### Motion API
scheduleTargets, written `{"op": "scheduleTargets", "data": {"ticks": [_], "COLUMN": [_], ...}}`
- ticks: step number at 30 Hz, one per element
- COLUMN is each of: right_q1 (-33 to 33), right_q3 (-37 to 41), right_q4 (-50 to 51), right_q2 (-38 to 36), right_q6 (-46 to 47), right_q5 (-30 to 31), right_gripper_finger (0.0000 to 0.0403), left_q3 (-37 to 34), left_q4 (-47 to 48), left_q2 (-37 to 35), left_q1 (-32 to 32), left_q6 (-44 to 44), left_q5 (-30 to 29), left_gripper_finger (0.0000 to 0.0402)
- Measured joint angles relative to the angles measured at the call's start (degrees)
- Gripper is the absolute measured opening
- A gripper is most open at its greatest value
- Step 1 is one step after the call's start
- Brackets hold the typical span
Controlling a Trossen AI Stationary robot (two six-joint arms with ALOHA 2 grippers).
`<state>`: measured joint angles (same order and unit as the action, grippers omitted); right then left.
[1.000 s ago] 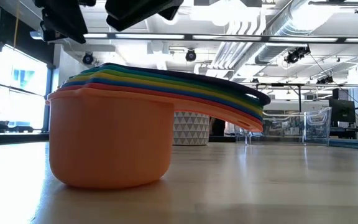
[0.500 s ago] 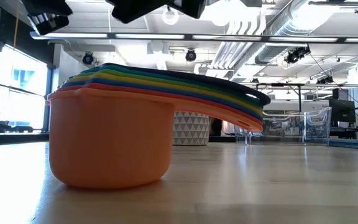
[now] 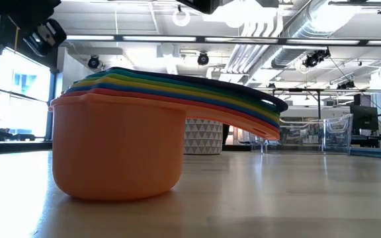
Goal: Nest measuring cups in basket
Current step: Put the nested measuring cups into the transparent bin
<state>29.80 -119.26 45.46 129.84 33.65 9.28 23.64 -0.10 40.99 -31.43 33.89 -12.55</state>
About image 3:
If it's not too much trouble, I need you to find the triangle patterned plant pot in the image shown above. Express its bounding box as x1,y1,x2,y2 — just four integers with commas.
184,118,224,155

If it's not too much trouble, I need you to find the clear plastic basket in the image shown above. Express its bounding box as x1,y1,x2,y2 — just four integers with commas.
248,114,355,155

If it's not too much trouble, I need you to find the yellow measuring cup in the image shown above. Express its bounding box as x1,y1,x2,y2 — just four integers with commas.
70,76,281,122

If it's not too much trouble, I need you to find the white coiled cable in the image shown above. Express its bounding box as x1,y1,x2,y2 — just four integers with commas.
172,9,191,27

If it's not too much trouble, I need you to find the black workbench frame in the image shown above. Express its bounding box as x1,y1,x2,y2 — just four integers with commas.
263,86,381,120

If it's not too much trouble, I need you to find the green measuring cup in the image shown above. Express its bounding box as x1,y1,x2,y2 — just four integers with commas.
86,68,281,116

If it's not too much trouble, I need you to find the small black ceiling camera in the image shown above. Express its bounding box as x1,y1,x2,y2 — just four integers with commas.
337,81,356,91

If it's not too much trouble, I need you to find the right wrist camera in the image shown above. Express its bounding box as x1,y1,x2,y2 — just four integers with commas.
184,0,225,15

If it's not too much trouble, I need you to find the dark purple measuring cup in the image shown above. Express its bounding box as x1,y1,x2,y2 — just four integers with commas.
106,66,289,113

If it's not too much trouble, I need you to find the silver ventilation duct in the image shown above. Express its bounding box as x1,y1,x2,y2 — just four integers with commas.
271,0,363,69

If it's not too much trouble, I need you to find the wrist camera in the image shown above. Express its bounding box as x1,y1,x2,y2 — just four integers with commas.
184,0,225,15
23,19,67,57

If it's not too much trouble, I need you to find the large window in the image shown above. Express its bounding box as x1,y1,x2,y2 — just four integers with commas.
0,48,52,138

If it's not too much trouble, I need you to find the blue mat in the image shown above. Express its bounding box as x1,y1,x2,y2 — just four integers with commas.
349,147,381,161

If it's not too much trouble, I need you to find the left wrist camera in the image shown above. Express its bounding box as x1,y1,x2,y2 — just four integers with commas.
23,19,67,57

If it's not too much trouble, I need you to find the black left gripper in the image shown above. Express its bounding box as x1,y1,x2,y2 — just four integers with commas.
0,0,62,32

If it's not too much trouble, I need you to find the blue measuring cup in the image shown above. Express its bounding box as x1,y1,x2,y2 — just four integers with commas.
63,82,281,128

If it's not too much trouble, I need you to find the overhead light bar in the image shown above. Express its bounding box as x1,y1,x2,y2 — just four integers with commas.
65,34,381,47

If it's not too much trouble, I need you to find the orange measuring cup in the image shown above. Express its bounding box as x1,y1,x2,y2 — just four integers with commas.
48,93,281,202

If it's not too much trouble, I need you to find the round black ceiling camera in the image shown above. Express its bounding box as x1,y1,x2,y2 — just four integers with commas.
87,54,101,69
196,51,210,66

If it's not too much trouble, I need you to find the red measuring cup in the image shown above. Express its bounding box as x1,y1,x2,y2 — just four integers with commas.
60,87,281,133

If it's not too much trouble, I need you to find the black desk monitor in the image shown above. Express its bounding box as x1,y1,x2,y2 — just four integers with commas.
349,104,379,133

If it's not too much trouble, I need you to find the black ceiling camera mount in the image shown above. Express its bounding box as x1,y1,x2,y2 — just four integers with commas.
302,48,331,69

